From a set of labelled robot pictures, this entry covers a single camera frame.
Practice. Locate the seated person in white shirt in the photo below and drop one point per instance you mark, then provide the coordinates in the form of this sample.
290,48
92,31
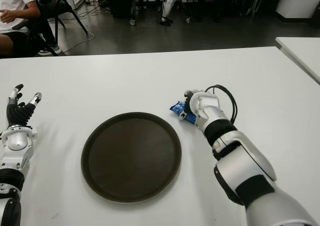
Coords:
12,1

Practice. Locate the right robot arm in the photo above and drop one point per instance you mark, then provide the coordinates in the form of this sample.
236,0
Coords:
240,161

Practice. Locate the black box cabinet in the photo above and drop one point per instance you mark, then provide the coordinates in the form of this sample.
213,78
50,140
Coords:
122,3

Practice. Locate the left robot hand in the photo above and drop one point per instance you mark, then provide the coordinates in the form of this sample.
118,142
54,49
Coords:
18,114

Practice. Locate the white humanoid robot leg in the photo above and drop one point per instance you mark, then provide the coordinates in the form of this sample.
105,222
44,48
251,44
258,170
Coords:
167,6

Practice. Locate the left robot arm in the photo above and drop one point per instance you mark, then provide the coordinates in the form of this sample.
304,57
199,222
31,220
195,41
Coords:
17,141

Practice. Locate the black wheeled stand frame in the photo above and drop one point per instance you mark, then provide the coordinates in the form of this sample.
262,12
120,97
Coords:
132,22

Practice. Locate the grey white sneaker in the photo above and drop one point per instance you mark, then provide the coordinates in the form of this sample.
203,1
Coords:
48,50

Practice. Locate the white curved pedestal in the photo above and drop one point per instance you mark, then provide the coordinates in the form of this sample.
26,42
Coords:
297,3

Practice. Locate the white side table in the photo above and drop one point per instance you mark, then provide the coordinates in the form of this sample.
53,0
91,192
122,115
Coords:
302,51

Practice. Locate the blue Oreo cookie packet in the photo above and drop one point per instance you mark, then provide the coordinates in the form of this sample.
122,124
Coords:
176,108

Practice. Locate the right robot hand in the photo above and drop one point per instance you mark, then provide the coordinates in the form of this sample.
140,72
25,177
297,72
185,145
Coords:
187,106

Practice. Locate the black chair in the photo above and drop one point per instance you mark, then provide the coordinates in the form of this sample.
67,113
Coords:
50,1

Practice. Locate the round dark brown tray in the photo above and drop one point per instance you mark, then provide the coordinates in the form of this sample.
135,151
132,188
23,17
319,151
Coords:
130,156

